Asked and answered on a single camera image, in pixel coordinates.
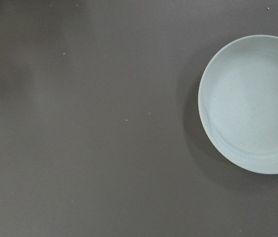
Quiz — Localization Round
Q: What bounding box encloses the white round plate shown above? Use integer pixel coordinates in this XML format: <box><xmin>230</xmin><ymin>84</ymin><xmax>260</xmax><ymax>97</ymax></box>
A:
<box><xmin>198</xmin><ymin>35</ymin><xmax>278</xmax><ymax>174</ymax></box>

